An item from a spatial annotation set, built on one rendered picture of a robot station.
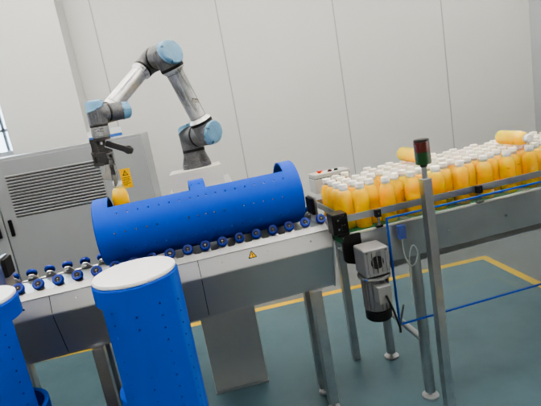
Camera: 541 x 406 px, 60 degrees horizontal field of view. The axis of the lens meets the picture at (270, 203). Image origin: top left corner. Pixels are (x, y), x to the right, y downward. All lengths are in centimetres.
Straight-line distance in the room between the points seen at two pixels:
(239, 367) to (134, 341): 124
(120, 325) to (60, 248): 228
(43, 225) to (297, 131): 258
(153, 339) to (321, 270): 90
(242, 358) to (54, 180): 190
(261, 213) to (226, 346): 94
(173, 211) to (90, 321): 57
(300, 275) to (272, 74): 308
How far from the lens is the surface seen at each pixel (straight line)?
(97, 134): 210
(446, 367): 232
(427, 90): 544
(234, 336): 267
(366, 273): 198
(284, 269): 211
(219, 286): 208
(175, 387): 169
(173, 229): 198
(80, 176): 369
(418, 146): 196
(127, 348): 163
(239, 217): 199
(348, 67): 512
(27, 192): 380
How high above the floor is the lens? 150
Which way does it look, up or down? 12 degrees down
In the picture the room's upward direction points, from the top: 10 degrees counter-clockwise
